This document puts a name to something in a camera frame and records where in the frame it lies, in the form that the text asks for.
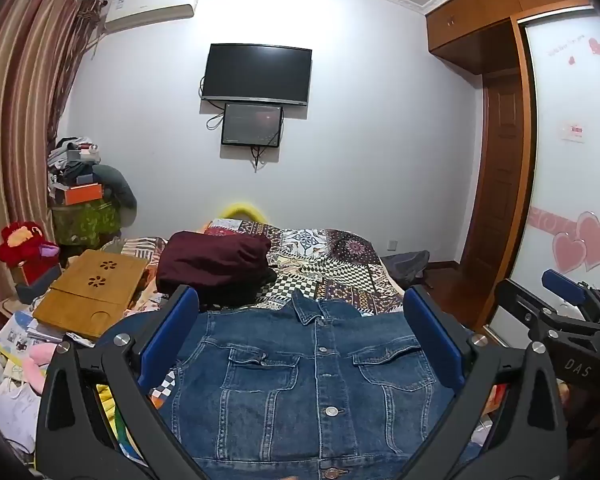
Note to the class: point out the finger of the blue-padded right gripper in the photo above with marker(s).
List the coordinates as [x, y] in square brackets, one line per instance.
[563, 287]
[528, 438]

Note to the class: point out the patchwork patterned bedspread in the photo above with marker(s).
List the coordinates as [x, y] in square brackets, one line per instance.
[321, 263]

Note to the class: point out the striped red curtain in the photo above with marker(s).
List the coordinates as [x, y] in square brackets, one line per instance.
[41, 46]

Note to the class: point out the orange box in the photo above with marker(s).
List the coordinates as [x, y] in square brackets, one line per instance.
[82, 194]

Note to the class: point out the blue denim jacket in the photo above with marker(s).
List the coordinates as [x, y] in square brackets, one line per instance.
[313, 390]

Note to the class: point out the maroon folded garment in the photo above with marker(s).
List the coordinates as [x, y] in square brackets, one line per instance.
[226, 271]

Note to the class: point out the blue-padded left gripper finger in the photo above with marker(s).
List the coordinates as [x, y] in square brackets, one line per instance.
[74, 439]

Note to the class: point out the yellow curved tube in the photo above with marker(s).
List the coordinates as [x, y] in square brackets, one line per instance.
[243, 211]

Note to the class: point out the small black wall monitor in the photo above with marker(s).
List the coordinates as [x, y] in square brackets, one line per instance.
[252, 125]

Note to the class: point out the wall power outlet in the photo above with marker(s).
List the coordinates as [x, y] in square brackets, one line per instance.
[392, 245]

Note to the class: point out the white air conditioner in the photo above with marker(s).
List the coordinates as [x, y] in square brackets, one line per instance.
[126, 14]

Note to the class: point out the dark grey bag on floor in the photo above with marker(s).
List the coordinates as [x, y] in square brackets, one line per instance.
[407, 269]

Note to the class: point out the large black wall television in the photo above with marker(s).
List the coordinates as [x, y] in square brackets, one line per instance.
[257, 73]

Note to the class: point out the wooden lap desk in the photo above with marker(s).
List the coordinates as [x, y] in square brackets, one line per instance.
[92, 294]

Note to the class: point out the green patterned storage box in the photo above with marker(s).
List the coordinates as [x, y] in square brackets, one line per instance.
[85, 224]

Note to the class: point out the red plush toy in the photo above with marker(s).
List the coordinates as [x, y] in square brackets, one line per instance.
[27, 252]

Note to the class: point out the yellow duck blanket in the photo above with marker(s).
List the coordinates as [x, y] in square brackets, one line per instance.
[113, 416]

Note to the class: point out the pink plush toy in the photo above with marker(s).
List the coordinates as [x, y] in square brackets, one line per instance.
[35, 363]

